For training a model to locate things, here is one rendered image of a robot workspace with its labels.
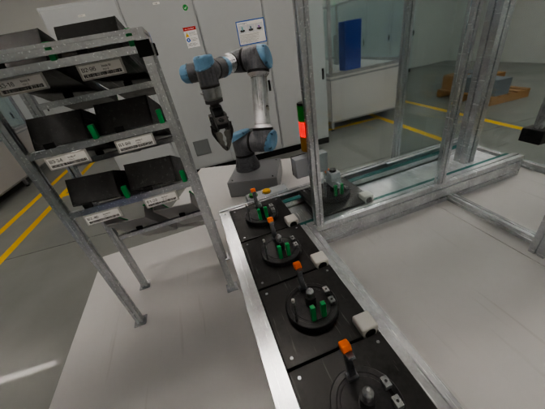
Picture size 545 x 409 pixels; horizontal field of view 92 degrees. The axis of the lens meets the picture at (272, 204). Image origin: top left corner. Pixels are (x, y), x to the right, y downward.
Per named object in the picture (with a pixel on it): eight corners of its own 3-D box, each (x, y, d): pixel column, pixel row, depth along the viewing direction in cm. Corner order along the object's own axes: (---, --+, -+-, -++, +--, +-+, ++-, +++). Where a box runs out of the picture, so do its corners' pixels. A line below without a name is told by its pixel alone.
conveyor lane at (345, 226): (235, 230, 125) (230, 213, 119) (386, 181, 140) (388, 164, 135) (250, 271, 101) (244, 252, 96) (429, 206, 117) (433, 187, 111)
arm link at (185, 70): (229, 50, 145) (173, 60, 107) (246, 46, 141) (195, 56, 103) (233, 73, 151) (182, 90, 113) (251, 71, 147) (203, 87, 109)
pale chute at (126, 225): (147, 235, 111) (145, 226, 112) (178, 229, 111) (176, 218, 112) (104, 226, 83) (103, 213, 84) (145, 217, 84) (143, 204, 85)
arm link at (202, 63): (216, 52, 98) (204, 54, 91) (225, 83, 104) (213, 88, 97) (199, 55, 101) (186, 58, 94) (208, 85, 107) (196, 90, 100)
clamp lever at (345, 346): (345, 372, 54) (336, 341, 53) (354, 368, 55) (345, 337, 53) (354, 386, 51) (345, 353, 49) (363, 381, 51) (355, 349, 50)
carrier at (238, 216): (230, 215, 120) (223, 191, 114) (279, 200, 125) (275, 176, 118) (242, 246, 100) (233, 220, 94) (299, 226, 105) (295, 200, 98)
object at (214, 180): (201, 171, 201) (200, 168, 199) (320, 158, 186) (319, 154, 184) (160, 228, 143) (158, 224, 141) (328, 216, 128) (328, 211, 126)
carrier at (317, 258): (242, 247, 100) (234, 221, 94) (299, 227, 105) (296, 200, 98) (259, 294, 80) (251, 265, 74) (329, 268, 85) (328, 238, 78)
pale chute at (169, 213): (182, 225, 113) (181, 214, 114) (212, 218, 114) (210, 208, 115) (152, 212, 86) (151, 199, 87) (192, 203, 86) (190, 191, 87)
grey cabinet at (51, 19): (138, 178, 435) (57, 14, 316) (186, 167, 445) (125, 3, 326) (130, 193, 390) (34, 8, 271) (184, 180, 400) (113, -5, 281)
